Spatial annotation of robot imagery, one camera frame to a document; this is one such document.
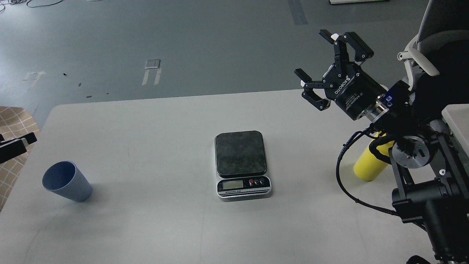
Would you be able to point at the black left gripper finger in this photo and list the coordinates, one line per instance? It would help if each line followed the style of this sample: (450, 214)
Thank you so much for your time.
(9, 149)

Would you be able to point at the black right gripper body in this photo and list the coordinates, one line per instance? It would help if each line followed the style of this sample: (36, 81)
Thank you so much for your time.
(353, 91)

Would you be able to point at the blue ribbed cup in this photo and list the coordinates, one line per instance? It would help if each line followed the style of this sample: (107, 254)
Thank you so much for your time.
(65, 179)

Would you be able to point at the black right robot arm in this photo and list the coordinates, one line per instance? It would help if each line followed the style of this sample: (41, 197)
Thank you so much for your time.
(410, 128)

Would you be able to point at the digital kitchen scale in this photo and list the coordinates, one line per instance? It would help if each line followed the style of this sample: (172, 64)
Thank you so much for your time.
(241, 167)

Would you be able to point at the beige checkered cloth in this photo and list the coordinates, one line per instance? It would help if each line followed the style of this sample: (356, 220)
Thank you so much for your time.
(18, 132)

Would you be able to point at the grey office chair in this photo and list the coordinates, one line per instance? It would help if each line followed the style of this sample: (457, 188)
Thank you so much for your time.
(443, 39)

